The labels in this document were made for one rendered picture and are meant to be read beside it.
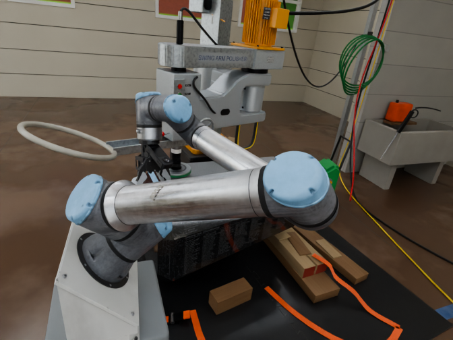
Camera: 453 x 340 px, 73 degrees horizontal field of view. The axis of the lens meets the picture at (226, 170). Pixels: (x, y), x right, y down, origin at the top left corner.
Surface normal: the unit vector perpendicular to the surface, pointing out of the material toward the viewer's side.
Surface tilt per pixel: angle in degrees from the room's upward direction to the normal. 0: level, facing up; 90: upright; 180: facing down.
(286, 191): 42
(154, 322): 0
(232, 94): 90
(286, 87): 90
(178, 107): 74
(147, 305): 0
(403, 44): 90
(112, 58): 90
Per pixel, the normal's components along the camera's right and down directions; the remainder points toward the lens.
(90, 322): 0.27, 0.44
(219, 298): 0.10, -0.90
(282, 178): -0.36, -0.50
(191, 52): 0.64, 0.38
